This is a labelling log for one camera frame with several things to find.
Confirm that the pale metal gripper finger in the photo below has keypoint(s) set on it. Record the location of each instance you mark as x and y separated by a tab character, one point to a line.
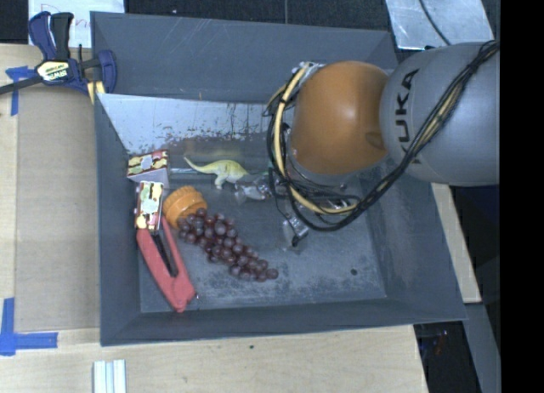
298	229
257	191

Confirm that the yellow-green toy dinosaur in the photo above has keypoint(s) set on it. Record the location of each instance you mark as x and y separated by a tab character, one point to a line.
223	169

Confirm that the grey metal bin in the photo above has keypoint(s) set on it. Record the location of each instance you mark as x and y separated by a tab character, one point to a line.
323	280

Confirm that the dark red toy grapes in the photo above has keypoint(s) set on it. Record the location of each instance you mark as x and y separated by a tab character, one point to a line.
225	242

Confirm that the red and yellow printed packet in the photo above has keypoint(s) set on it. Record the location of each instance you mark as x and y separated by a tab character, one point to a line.
149	206

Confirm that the red and yellow printed box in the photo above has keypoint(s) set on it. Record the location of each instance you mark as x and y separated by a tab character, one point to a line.
149	163

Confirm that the red hand tool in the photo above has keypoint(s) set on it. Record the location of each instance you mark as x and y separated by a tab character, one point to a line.
176	285

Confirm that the brown cardboard board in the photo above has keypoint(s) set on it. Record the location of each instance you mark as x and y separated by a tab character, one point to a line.
55	212

